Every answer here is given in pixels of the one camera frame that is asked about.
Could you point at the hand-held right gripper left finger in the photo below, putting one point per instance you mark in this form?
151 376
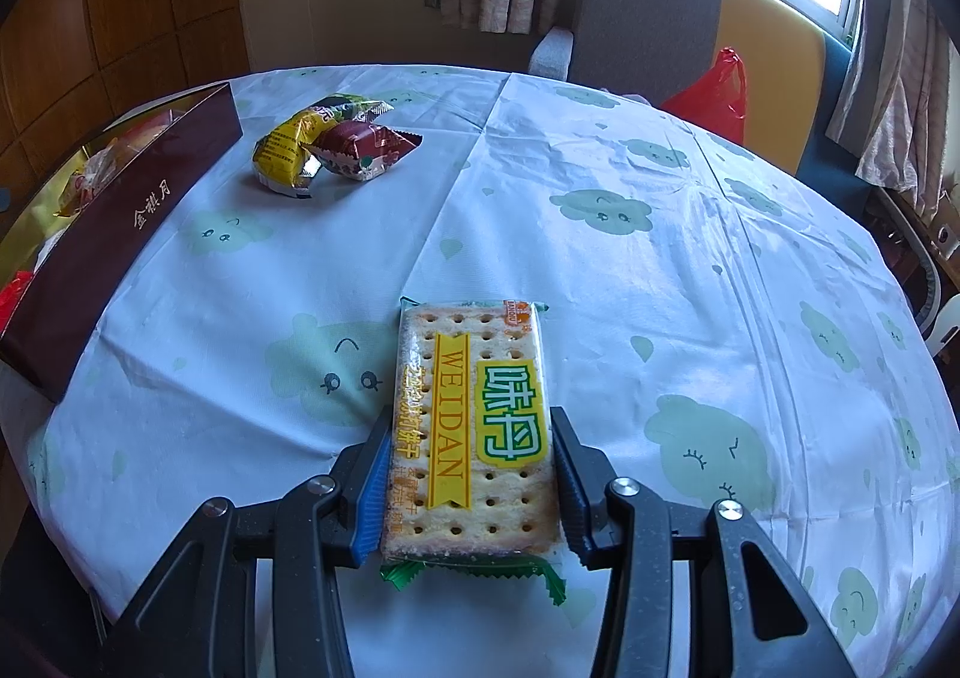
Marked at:
371 490

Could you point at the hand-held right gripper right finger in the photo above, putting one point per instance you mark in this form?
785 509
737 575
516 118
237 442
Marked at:
574 498

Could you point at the cracker packet yellow green label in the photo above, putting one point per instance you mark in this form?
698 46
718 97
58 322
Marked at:
480 423

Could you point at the gold tin box brown sides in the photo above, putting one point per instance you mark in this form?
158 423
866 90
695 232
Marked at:
127 228

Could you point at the red foil snack packet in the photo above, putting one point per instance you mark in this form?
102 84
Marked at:
15 303

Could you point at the white tablecloth green print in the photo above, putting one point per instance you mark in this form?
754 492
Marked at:
637 318

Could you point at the brown snack packet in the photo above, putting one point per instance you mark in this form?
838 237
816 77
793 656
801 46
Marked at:
360 145

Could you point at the yellow snack packet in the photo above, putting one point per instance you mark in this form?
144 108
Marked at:
281 149

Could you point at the green snack packet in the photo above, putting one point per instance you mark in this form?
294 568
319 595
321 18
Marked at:
349 106

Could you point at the clear pastry packet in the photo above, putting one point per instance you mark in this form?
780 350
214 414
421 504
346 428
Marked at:
94 172

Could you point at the red plastic bag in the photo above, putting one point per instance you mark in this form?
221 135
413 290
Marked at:
712 97

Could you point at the grey and yellow chair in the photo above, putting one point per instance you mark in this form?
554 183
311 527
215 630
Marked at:
637 10

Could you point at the white curved frame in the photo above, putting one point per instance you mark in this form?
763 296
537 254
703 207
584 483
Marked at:
930 295

